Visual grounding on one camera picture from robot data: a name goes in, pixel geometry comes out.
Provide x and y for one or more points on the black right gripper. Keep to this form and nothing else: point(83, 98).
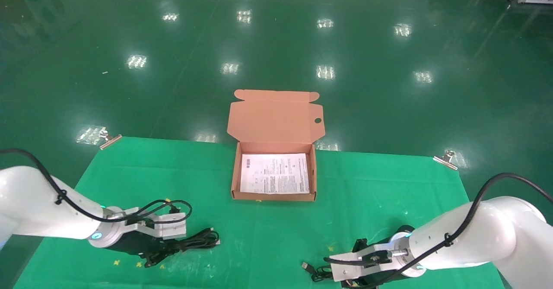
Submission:
point(399, 231)

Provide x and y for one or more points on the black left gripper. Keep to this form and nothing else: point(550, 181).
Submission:
point(134, 243)

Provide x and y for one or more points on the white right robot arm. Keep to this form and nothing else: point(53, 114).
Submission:
point(488, 233)

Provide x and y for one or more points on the brown open cardboard box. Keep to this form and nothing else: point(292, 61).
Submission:
point(276, 122)

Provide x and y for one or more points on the green table cloth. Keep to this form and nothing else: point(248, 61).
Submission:
point(268, 237)

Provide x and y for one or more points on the white printed instruction sheet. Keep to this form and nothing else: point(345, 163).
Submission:
point(275, 174)

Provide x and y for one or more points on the silver metal cloth clip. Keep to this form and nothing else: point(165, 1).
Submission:
point(110, 140)
point(446, 160)

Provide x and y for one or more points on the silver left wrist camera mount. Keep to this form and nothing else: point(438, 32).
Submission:
point(166, 227)

